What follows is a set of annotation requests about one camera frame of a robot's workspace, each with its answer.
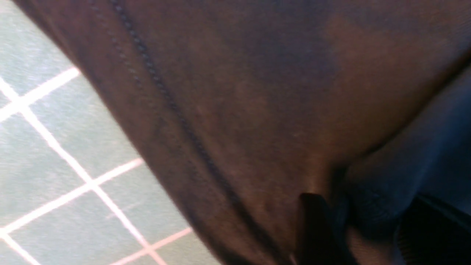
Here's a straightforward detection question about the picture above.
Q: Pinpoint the green checkered grid mat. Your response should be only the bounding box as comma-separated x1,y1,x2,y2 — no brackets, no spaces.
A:
0,0,218,265

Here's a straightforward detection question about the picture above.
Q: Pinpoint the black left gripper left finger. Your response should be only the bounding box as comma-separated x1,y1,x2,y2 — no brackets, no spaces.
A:
296,193,350,265

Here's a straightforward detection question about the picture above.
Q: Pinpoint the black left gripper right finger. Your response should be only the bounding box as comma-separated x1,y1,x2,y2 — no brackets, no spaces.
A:
397,195,471,265

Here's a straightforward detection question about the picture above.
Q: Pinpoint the dark gray long-sleeve shirt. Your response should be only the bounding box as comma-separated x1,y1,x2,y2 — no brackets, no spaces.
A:
14,0,470,265

